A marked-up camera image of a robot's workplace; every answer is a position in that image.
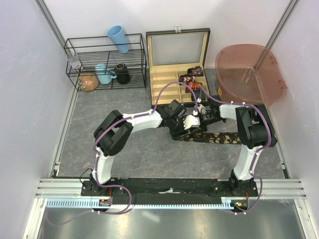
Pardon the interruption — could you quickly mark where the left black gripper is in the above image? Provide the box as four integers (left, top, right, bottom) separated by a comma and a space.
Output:
167, 116, 190, 141

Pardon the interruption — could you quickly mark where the dark floral necktie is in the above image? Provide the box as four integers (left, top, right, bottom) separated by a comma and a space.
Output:
182, 132, 242, 144

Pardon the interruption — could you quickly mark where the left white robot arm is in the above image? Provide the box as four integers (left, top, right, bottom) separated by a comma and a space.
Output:
90, 100, 200, 196

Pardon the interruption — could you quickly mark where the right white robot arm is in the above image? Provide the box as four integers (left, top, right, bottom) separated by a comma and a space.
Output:
194, 96, 277, 197

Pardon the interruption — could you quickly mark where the dark green rolled tie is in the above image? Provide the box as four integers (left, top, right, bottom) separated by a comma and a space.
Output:
191, 90, 206, 101

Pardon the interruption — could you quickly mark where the red patterned rolled tie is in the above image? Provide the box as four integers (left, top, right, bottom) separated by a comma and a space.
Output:
185, 81, 202, 93

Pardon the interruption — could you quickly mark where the black pink floral rolled tie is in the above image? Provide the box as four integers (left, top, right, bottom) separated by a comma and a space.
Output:
178, 74, 196, 85

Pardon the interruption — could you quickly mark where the dark pink patterned rolled tie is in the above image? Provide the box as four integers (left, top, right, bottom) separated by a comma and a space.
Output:
187, 66, 204, 77

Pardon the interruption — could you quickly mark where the pink transparent plastic tub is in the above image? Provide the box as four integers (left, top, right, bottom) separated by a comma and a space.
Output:
215, 44, 287, 107

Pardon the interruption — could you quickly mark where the black wooden tie box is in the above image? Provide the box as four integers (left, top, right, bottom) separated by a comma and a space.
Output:
146, 26, 210, 108

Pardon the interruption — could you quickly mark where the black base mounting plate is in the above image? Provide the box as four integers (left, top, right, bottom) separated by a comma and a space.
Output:
81, 178, 258, 204

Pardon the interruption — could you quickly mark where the black ceramic jar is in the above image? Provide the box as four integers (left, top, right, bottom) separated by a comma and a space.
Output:
115, 63, 131, 85

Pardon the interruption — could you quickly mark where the light blue mug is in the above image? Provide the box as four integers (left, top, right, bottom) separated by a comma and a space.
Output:
95, 64, 117, 85

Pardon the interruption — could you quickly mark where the brown round vase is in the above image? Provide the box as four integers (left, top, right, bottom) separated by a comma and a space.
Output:
78, 72, 100, 92

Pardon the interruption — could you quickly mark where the blue plastic cup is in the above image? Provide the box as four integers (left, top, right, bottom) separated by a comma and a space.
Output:
107, 25, 130, 54

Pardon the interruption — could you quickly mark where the clear glass cup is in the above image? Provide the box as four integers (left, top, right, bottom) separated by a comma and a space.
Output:
67, 52, 81, 69

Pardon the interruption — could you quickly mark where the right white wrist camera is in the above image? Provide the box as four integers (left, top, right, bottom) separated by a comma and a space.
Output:
194, 98, 207, 115

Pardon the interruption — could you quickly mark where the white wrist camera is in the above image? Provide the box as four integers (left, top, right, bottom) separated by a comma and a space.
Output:
183, 111, 200, 130
194, 98, 207, 115

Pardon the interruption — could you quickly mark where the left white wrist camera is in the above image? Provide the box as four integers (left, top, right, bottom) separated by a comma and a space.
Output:
183, 111, 200, 130

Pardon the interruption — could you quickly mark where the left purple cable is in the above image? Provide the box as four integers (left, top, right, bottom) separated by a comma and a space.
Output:
44, 81, 199, 226

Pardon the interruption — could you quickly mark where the purple cable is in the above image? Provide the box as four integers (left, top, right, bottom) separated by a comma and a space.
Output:
44, 81, 199, 226
199, 86, 273, 215

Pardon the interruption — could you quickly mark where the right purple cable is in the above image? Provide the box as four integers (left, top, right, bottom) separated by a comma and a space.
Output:
199, 86, 273, 215

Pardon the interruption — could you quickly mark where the light blue cable duct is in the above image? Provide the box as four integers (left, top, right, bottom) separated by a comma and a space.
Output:
46, 196, 250, 209

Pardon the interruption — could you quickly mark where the black wire rack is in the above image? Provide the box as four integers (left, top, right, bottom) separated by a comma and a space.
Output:
64, 33, 147, 91

